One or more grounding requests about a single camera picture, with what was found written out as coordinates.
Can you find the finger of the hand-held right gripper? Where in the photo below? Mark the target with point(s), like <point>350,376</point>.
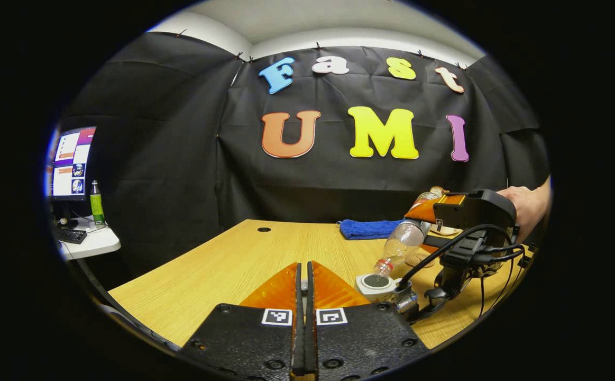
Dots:
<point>423,210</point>
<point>434,242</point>

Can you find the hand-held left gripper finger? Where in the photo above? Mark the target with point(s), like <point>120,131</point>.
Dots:
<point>297,344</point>
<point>310,344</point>

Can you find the clear plastic water bottle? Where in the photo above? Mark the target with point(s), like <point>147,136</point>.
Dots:
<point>405,241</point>

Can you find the white teacup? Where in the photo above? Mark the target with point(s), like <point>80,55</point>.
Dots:
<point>376,288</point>

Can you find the green drink bottle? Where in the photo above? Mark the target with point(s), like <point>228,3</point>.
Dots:
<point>97,206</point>

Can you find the blue folded towel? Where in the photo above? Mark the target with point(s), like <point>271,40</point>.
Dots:
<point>365,229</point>

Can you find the black backdrop cloth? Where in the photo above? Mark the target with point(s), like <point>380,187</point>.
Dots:
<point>191,148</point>

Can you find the white side desk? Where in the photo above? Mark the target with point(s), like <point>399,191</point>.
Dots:
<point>98,241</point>

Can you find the black keyboard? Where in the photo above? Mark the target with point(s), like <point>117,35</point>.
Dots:
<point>72,235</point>

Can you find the computer monitor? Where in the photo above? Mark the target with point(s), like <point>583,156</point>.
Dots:
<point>72,164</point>

